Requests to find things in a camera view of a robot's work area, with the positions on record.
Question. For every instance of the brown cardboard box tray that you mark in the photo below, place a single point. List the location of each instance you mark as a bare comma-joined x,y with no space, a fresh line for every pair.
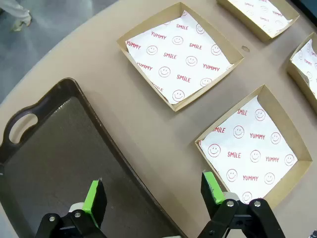
297,81
280,119
218,39
244,17

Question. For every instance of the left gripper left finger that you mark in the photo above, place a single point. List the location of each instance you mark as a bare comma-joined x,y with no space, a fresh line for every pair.
97,203

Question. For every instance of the white smiley printed paper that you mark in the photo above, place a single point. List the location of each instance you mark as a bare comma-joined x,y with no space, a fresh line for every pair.
250,153
262,12
178,57
309,64

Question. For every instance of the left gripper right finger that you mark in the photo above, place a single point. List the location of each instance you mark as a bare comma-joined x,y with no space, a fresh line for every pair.
210,191

